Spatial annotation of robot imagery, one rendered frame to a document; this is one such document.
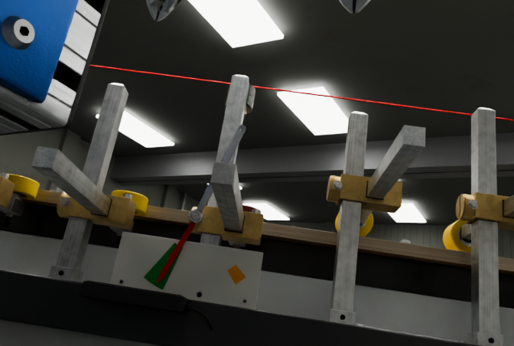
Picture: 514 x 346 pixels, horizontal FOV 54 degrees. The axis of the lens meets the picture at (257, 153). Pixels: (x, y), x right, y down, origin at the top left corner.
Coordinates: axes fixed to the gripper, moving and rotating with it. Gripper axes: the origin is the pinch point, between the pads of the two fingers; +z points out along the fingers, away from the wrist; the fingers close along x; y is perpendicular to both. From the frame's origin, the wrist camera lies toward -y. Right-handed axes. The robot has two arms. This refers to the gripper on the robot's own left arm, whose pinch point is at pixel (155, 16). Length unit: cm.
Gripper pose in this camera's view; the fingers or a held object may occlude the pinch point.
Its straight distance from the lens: 108.8
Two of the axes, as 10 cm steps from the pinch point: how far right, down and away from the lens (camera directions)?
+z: -1.3, 9.1, -3.9
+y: 5.5, -2.6, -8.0
